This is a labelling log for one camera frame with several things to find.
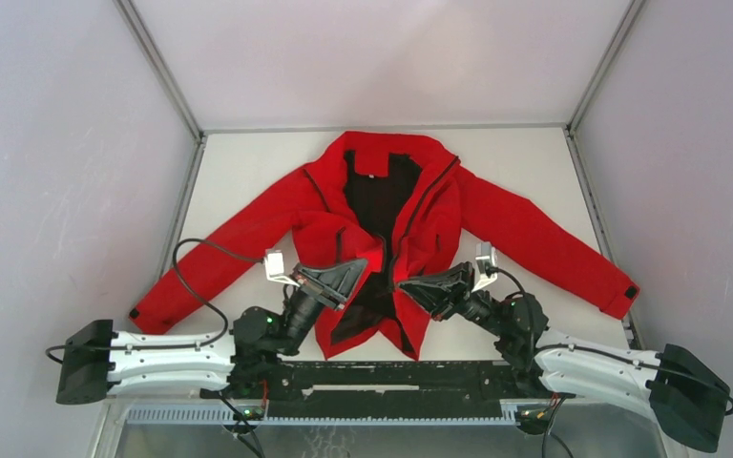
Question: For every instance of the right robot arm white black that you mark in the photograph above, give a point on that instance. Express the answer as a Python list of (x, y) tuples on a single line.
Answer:
[(672, 387)]

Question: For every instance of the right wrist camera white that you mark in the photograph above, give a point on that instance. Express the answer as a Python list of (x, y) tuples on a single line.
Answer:
[(486, 266)]

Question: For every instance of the white slotted cable duct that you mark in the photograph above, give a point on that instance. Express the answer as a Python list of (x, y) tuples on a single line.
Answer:
[(211, 415)]

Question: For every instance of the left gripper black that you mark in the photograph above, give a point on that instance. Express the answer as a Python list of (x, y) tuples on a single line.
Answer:
[(329, 285)]

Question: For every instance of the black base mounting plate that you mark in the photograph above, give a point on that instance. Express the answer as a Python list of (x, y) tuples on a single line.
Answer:
[(402, 388)]

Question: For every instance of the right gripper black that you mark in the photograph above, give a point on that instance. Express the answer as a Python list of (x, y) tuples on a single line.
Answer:
[(447, 294)]

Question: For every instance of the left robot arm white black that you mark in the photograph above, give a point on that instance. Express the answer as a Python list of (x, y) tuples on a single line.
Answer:
[(99, 361)]

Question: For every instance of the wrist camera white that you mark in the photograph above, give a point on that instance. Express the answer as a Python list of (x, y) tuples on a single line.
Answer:
[(274, 268), (486, 266)]

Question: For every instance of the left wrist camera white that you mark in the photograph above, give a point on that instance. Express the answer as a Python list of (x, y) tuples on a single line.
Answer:
[(274, 268)]

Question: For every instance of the red jacket black lining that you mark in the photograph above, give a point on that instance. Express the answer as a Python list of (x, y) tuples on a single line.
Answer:
[(401, 201)]

